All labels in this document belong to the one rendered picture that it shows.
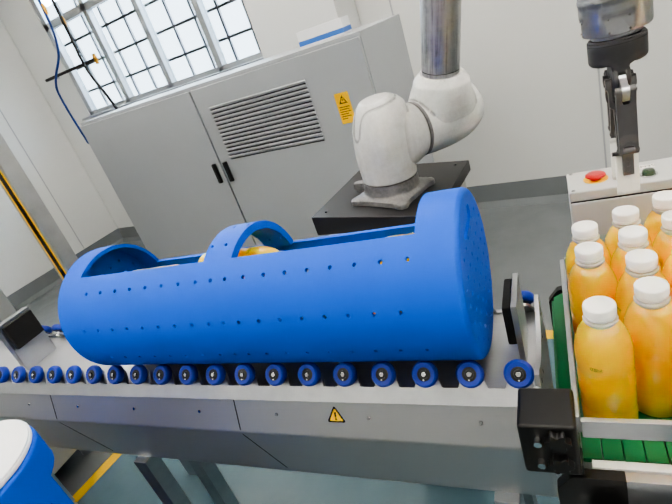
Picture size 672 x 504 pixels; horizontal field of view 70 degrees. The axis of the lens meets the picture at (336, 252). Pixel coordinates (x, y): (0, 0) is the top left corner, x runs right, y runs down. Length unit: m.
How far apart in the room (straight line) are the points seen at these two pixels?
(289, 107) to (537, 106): 1.68
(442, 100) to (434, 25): 0.18
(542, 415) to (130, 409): 0.93
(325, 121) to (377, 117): 1.21
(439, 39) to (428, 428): 0.90
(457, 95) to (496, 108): 2.17
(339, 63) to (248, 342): 1.68
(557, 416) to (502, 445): 0.20
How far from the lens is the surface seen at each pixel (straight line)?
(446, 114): 1.36
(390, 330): 0.75
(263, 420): 1.06
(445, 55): 1.34
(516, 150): 3.59
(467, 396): 0.86
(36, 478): 1.09
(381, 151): 1.27
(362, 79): 2.32
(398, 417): 0.91
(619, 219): 0.92
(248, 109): 2.69
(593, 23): 0.80
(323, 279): 0.77
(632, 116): 0.81
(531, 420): 0.71
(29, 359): 1.67
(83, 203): 6.27
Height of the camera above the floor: 1.52
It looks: 24 degrees down
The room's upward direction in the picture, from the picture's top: 20 degrees counter-clockwise
